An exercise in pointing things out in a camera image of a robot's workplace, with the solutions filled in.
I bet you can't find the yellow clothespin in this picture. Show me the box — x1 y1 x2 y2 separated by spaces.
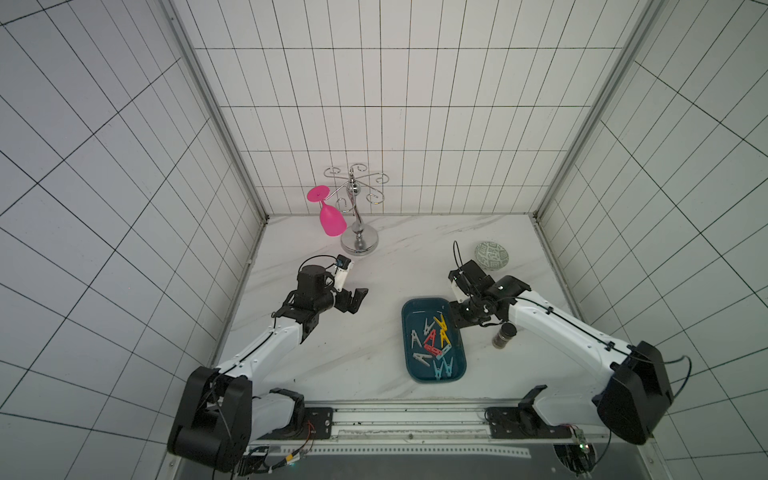
433 314 451 349

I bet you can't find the grey clothespin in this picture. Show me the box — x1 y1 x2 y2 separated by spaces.
410 330 423 350
423 319 435 337
412 352 432 367

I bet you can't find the red clothespin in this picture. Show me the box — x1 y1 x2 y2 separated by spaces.
422 330 441 357

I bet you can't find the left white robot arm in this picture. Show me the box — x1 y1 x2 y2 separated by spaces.
167 255 368 473

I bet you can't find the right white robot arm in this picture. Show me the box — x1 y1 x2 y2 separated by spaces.
448 260 675 445

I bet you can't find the teal plastic storage box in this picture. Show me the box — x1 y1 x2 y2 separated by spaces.
401 297 467 383

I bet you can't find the small dark cylinder jar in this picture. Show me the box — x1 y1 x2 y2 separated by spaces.
492 322 518 349

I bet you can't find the chrome glass holder stand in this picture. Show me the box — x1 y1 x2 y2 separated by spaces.
323 163 389 256

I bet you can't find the pink plastic wine glass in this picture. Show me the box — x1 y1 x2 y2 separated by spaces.
307 185 347 237

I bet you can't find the teal clothespin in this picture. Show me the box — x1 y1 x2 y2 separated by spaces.
432 358 454 381

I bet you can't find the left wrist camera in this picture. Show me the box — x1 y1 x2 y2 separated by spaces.
333 255 353 292

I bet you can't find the metal base rail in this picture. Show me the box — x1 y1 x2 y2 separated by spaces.
239 400 655 460

